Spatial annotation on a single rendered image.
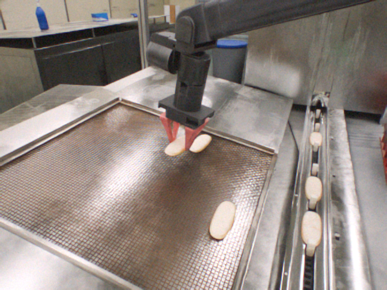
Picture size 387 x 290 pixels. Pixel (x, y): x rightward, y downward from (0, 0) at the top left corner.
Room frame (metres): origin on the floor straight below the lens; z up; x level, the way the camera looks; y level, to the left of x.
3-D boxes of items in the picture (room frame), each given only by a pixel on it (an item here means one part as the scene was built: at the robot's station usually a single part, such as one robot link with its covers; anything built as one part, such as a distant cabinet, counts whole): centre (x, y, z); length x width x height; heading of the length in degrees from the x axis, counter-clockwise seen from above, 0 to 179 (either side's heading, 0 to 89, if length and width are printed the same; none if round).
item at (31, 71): (2.91, 1.08, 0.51); 1.93 x 1.05 x 1.02; 158
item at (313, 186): (0.56, -0.29, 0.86); 0.10 x 0.04 x 0.01; 158
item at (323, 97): (1.09, -0.50, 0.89); 0.06 x 0.01 x 0.06; 68
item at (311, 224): (0.43, -0.24, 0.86); 0.10 x 0.04 x 0.01; 158
